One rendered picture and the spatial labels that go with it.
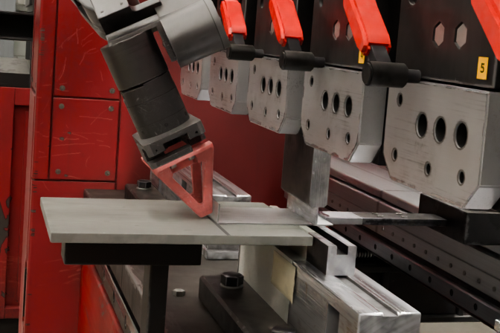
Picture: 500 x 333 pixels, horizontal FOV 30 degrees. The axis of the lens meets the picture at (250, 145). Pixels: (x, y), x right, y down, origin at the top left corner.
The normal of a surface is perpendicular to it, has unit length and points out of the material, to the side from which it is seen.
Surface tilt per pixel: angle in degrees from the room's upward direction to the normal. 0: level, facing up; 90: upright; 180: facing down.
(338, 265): 90
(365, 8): 39
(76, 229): 0
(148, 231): 0
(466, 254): 90
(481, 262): 90
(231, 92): 90
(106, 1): 61
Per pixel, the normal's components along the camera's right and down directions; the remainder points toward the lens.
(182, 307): 0.07, -0.99
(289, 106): 0.27, 0.14
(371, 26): 0.23, -0.68
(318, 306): -0.96, -0.04
